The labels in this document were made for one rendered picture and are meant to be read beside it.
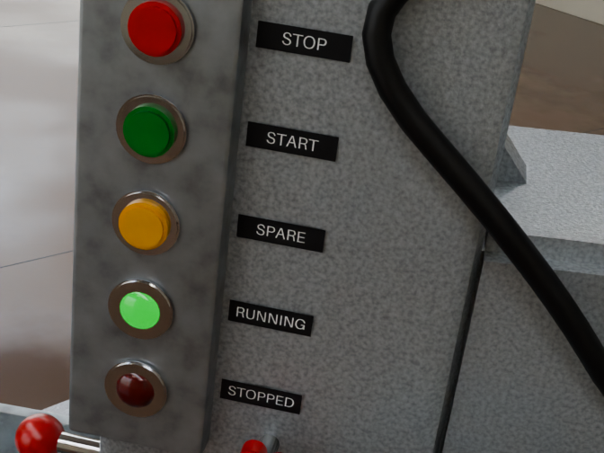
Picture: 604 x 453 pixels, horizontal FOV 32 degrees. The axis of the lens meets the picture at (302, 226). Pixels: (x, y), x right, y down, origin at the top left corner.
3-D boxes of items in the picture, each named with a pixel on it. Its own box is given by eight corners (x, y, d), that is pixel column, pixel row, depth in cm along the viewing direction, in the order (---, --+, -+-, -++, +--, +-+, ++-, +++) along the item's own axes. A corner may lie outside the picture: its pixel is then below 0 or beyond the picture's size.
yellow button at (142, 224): (171, 246, 54) (173, 201, 53) (164, 255, 53) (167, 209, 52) (122, 237, 54) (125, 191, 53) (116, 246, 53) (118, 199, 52)
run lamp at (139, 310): (165, 325, 56) (168, 287, 55) (157, 338, 55) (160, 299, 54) (122, 316, 57) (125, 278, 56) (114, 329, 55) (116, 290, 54)
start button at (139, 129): (177, 155, 52) (181, 106, 50) (171, 163, 51) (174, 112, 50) (127, 146, 52) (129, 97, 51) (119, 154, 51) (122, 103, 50)
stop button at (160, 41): (184, 56, 49) (188, 2, 48) (178, 62, 48) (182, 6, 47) (132, 47, 50) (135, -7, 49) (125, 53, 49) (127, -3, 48)
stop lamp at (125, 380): (159, 403, 58) (162, 368, 57) (152, 417, 57) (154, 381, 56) (119, 395, 59) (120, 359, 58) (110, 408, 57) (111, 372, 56)
